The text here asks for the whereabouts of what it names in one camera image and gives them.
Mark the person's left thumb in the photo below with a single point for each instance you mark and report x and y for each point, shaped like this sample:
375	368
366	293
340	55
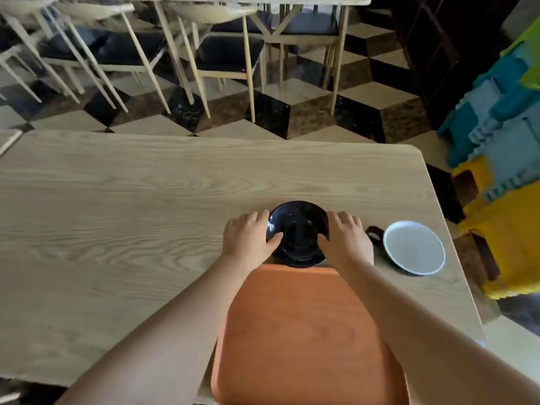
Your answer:
275	241

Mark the person's right forearm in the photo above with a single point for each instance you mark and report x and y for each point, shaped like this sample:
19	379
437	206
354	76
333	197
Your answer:
422	333

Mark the small black cup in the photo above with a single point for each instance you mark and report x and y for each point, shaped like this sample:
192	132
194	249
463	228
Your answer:
375	235

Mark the white wooden chair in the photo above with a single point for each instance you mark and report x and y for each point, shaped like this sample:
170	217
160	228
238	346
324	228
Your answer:
17	65

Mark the black glossy bowl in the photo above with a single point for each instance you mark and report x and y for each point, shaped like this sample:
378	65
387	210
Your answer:
299	231

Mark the person's right little finger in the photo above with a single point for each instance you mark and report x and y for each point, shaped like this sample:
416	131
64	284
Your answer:
361	227

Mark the person's right middle finger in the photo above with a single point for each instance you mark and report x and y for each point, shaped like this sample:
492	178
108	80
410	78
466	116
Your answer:
346	220

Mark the person's left middle finger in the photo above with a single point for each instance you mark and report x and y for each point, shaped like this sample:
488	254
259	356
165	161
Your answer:
253	219

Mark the person's left little finger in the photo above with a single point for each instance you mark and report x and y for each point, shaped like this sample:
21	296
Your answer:
230	226

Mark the person's right thumb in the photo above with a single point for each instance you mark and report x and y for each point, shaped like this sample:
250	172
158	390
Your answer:
325	242

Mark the orange plastic tray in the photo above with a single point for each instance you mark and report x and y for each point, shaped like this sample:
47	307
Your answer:
303	341

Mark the white round plate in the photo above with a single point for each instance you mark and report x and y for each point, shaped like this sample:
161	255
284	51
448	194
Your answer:
414	247

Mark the person's right hand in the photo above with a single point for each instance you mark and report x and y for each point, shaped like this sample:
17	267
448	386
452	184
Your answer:
348	246

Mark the teal foam mat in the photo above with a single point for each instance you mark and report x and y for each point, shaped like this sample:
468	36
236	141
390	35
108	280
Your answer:
462	122

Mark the beige chair with black seat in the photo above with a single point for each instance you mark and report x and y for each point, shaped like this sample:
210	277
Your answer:
310	23
71	44
126	48
228	52

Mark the person's left forearm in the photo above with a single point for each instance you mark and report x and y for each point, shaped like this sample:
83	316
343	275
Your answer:
168	328

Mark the person's left hand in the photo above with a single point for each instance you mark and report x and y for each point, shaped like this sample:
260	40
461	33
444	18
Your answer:
244	240

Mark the grey foam mat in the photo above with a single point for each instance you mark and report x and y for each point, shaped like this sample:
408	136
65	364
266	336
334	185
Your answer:
510	151

